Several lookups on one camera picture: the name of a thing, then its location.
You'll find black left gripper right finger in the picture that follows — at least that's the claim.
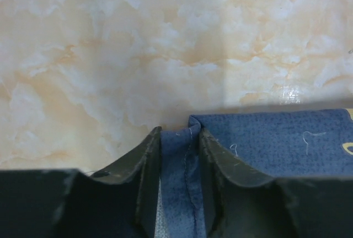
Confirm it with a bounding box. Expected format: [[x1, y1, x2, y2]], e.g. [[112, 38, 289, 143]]
[[199, 129, 352, 237]]

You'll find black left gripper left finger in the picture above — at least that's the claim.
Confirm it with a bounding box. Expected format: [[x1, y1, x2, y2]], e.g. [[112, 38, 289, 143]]
[[1, 127, 161, 237]]

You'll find grey-blue pillowcase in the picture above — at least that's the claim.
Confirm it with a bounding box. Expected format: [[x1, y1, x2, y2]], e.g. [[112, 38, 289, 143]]
[[156, 109, 352, 237]]

